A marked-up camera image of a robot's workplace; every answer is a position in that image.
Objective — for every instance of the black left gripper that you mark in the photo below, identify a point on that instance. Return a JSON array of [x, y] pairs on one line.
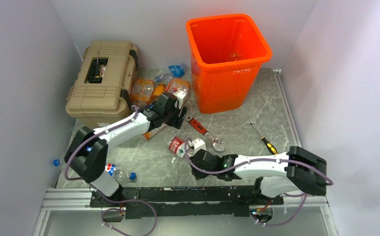
[[177, 121]]

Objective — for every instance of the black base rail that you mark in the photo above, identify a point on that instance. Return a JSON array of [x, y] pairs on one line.
[[234, 200]]

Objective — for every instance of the clear bottle blue label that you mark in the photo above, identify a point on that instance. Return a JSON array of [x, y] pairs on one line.
[[172, 72]]

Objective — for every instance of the large orange label bottle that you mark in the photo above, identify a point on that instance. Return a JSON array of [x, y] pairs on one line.
[[142, 91]]

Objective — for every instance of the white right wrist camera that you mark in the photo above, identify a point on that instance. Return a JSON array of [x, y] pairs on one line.
[[195, 145]]

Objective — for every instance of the crushed orange label bottle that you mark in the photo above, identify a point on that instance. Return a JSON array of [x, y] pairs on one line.
[[178, 84]]

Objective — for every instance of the red label water bottle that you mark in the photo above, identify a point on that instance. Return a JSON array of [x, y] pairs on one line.
[[177, 146]]

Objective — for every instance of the orange plastic bin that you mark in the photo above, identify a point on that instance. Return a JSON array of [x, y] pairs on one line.
[[227, 52]]

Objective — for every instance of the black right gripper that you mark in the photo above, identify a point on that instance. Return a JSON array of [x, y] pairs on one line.
[[199, 174]]

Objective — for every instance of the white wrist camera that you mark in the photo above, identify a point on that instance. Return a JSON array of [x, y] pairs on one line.
[[181, 97], [195, 145]]

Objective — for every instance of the tan plastic toolbox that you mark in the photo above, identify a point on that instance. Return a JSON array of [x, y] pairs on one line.
[[101, 93]]

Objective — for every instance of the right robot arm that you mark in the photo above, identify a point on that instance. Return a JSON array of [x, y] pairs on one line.
[[294, 170]]

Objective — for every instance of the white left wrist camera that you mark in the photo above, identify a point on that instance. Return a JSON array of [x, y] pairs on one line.
[[181, 97]]

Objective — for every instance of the clear bottle orange label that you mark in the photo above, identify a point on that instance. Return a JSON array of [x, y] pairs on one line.
[[148, 135]]

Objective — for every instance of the red adjustable wrench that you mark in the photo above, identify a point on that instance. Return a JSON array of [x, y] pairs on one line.
[[216, 142]]

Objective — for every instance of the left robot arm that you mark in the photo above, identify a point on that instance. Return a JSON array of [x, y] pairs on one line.
[[87, 153]]

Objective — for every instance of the yellow handle screwdriver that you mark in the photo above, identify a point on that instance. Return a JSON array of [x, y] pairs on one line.
[[271, 148]]

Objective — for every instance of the clear bottle blue cap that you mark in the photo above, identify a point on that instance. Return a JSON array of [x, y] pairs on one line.
[[58, 162]]

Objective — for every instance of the small orange juice bottle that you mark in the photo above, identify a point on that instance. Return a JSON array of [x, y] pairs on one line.
[[159, 89]]

